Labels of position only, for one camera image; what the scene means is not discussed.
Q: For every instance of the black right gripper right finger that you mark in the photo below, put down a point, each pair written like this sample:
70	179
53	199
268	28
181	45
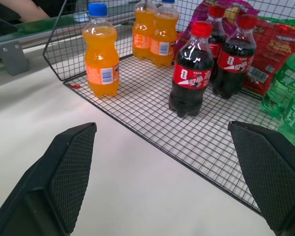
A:
270	172

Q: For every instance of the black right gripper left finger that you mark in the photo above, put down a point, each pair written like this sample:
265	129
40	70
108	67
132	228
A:
64	172

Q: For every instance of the cola bottle red cap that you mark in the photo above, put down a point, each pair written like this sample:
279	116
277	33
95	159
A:
190	73
234	61
215	37

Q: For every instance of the red snack bag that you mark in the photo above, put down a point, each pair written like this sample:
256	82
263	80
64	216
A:
273	54

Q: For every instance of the green conveyor belt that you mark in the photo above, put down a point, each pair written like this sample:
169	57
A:
24	27

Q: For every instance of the grey metal conveyor bracket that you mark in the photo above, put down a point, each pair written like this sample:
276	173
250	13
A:
8	55

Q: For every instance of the orange soda bottle blue cap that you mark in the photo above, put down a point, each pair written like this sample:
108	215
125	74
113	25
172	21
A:
101	51
143	29
164	34

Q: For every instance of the magenta snack bag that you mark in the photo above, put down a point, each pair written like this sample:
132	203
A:
204	14

